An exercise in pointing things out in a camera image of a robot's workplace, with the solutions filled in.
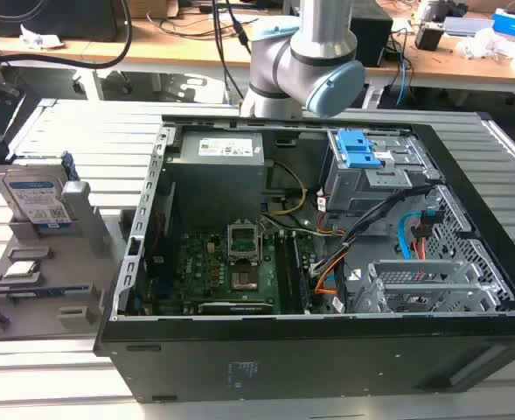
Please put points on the hard disk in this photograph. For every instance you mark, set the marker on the hard disk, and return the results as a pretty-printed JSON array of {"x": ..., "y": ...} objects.
[{"x": 29, "y": 192}]

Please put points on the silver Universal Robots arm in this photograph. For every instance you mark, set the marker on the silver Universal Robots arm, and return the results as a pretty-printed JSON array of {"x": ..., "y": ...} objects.
[{"x": 301, "y": 57}]

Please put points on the grey metal disk bay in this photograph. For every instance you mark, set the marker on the grey metal disk bay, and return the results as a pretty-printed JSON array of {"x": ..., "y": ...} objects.
[{"x": 370, "y": 188}]

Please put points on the crumpled white paper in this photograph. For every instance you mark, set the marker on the crumpled white paper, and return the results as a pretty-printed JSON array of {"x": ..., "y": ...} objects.
[{"x": 38, "y": 37}]

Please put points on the black monitor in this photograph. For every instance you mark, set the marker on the black monitor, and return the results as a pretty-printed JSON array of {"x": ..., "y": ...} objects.
[{"x": 56, "y": 19}]

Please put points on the silver CPU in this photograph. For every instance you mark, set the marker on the silver CPU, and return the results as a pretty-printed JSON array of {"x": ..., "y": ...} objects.
[{"x": 19, "y": 270}]

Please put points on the grey parts rack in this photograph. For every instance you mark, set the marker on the grey parts rack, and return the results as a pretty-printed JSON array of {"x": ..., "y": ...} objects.
[{"x": 64, "y": 302}]

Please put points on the wooden desk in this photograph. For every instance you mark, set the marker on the wooden desk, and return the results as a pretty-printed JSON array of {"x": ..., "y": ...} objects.
[{"x": 174, "y": 48}]

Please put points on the grey power supply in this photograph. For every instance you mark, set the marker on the grey power supply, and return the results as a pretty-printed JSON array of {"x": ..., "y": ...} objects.
[{"x": 215, "y": 175}]

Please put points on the green motherboard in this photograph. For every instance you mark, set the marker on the green motherboard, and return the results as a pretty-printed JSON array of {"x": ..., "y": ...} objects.
[{"x": 204, "y": 271}]

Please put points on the CPU socket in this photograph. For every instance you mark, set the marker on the CPU socket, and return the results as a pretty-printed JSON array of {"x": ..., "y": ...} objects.
[{"x": 244, "y": 241}]

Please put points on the brown chipset heat sink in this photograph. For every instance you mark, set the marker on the brown chipset heat sink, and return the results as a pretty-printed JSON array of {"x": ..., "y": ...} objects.
[{"x": 244, "y": 281}]

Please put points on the black graphics card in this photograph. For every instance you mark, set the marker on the black graphics card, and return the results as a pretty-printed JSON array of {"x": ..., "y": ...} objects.
[{"x": 235, "y": 306}]

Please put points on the black RAM slot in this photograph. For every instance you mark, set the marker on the black RAM slot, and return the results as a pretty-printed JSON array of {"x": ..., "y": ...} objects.
[
  {"x": 285, "y": 271},
  {"x": 300, "y": 275}
]

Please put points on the blue plastic drive carrier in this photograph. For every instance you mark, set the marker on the blue plastic drive carrier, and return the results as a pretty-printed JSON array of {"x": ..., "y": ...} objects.
[{"x": 357, "y": 151}]

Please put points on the black PC case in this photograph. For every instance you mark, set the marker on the black PC case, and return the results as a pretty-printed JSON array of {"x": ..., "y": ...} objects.
[{"x": 283, "y": 367}]

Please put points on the black box on desk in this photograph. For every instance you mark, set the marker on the black box on desk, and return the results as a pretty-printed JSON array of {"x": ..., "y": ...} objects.
[{"x": 373, "y": 37}]

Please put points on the small black box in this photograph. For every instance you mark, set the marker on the small black box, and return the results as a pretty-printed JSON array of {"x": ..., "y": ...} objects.
[{"x": 428, "y": 37}]

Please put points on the grey metal drive cage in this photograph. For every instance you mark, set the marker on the grey metal drive cage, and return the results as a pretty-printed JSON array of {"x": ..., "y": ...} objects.
[{"x": 419, "y": 284}]

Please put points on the flat grey box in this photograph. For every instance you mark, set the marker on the flat grey box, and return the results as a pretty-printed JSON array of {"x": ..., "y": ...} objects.
[{"x": 467, "y": 26}]

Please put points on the white plastic bags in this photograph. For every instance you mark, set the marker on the white plastic bags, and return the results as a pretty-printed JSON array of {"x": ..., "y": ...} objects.
[{"x": 484, "y": 44}]

